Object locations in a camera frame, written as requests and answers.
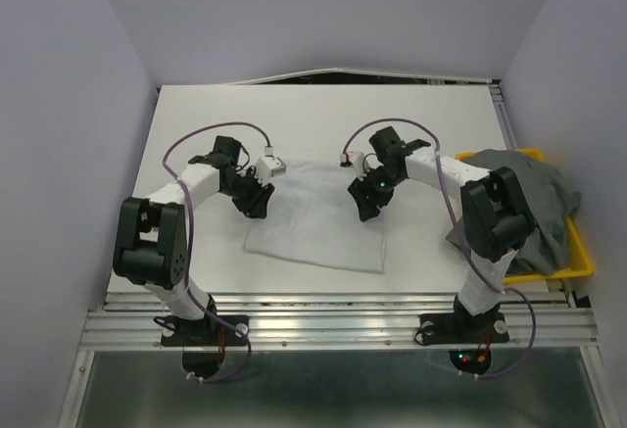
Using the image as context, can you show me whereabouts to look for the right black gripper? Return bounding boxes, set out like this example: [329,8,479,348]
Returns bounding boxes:
[347,166,405,222]

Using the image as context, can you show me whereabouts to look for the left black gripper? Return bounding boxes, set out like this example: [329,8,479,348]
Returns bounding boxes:
[221,166,274,218]

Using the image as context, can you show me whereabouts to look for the white skirt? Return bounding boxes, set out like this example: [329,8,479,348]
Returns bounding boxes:
[244,159,386,274]

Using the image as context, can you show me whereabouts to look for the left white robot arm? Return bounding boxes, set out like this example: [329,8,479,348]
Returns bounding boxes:
[113,136,286,347]

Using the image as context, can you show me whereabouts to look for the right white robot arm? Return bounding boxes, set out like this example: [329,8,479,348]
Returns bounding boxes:
[340,126,536,346]

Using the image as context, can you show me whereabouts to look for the grey skirt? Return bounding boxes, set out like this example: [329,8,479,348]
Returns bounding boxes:
[459,149,581,277]

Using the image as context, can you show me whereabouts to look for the yellow plastic bin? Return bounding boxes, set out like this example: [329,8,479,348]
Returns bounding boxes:
[457,149,594,285]

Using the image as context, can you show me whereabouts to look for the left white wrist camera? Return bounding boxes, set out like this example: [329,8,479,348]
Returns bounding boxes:
[255,156,287,186]

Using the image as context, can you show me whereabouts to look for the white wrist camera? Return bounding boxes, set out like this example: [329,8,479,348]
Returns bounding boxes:
[340,151,373,180]
[255,156,287,186]

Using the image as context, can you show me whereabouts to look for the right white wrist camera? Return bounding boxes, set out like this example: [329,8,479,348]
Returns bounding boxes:
[340,151,373,180]

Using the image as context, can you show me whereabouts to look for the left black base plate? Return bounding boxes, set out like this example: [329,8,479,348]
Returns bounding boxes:
[153,315,252,384]

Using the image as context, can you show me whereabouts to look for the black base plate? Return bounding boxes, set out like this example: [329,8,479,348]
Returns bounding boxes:
[153,315,252,384]
[413,310,509,376]

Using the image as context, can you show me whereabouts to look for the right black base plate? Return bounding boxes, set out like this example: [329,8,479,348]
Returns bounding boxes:
[413,310,509,376]

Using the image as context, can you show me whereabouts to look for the aluminium rail frame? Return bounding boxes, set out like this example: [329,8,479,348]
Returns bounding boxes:
[60,82,620,427]

